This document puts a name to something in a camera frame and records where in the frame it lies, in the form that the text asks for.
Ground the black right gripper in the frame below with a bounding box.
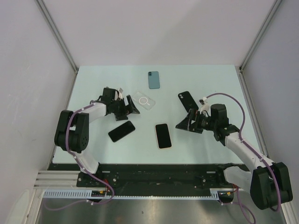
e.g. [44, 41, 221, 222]
[176, 109, 217, 134]

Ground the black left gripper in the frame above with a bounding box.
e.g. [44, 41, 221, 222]
[111, 95, 139, 121]

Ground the black phone camera side up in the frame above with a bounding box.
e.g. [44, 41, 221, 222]
[178, 91, 199, 112]

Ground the clear magsafe phone case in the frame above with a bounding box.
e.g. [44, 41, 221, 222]
[132, 91, 156, 111]

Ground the black phone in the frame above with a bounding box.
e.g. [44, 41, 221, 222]
[155, 124, 172, 148]

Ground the beige phone case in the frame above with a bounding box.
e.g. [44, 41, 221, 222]
[155, 123, 173, 150]

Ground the black phone screen up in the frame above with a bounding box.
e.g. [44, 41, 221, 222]
[108, 121, 135, 142]

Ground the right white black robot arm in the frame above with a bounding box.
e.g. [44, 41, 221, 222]
[176, 104, 293, 210]

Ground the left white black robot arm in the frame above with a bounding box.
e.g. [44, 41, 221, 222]
[54, 87, 140, 187]

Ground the teal blue phone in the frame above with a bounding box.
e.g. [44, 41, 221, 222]
[148, 71, 160, 89]

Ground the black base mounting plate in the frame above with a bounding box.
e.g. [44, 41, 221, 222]
[46, 163, 253, 196]

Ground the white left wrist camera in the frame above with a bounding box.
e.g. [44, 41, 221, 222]
[114, 88, 123, 101]

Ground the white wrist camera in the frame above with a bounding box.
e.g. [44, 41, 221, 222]
[114, 88, 123, 101]
[199, 97, 210, 113]

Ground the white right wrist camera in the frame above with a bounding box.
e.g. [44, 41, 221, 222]
[199, 97, 210, 113]

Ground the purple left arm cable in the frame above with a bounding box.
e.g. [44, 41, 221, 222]
[64, 102, 99, 173]

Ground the white slotted cable duct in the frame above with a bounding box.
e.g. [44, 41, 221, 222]
[43, 189, 234, 201]

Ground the aluminium frame rail left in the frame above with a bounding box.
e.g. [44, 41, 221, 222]
[34, 170, 81, 189]

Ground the left aluminium corner post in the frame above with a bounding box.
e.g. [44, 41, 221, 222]
[34, 0, 78, 74]

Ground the aluminium corner post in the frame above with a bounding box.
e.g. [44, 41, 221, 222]
[239, 0, 284, 72]
[34, 0, 78, 74]

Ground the right aluminium corner post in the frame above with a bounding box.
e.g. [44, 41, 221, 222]
[239, 0, 284, 72]

